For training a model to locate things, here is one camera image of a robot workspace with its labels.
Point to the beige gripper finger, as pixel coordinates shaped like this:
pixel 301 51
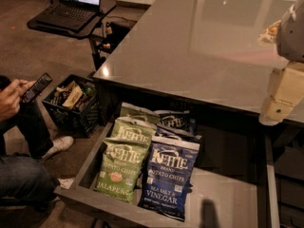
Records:
pixel 284 92

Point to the blue vinegar chip bag front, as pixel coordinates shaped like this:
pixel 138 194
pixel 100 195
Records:
pixel 168 171

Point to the black smartphone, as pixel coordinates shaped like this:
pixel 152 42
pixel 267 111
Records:
pixel 37 88

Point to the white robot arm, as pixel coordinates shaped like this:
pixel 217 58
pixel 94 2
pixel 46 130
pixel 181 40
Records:
pixel 287 34

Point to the grey counter cabinet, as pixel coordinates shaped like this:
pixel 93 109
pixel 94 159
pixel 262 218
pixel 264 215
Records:
pixel 203 54

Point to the blue chip bag back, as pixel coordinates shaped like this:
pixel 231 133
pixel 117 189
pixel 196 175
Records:
pixel 177 119

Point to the open grey drawer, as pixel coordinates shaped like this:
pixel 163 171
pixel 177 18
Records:
pixel 232 185

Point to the green chip bag back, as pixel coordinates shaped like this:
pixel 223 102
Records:
pixel 140 113

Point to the green chip bag middle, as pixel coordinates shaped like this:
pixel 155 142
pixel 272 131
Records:
pixel 131 130

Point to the green jalapeno chip bag front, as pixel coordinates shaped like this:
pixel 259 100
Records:
pixel 121 165

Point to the person's hand holding phone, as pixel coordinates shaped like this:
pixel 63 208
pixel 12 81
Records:
pixel 11 96

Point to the black laptop stand table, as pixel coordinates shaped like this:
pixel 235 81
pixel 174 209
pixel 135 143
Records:
pixel 86 32

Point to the black plastic crate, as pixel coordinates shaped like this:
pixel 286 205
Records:
pixel 82 119

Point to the snack packets in crate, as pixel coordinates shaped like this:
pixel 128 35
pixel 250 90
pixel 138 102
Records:
pixel 75 96

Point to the black laptop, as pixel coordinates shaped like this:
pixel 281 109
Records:
pixel 70 14

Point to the white sneaker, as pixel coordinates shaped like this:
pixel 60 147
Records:
pixel 59 145

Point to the person's blue jeans legs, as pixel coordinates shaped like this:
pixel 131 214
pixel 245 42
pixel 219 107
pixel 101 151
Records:
pixel 23 177

